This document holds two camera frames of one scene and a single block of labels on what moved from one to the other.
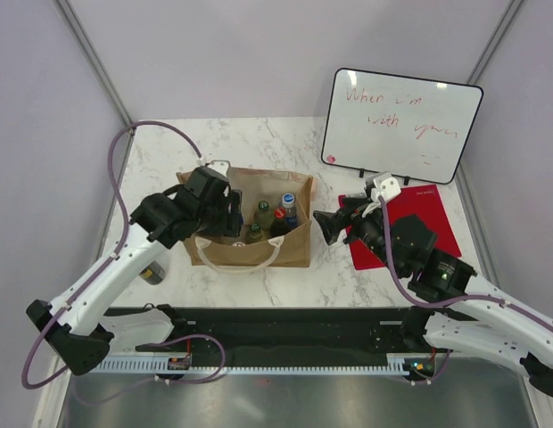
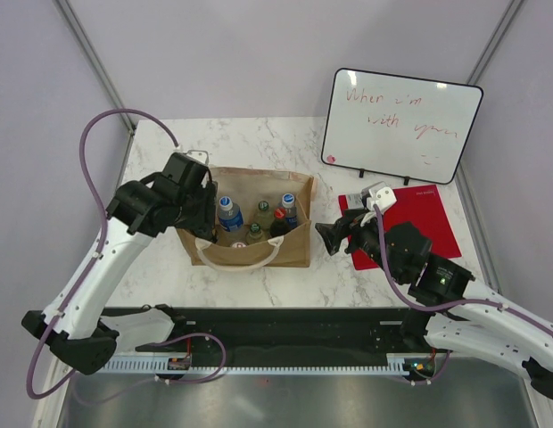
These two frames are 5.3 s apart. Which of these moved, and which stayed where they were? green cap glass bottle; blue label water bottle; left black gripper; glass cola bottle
Moved: left black gripper
Stayed: green cap glass bottle; glass cola bottle; blue label water bottle
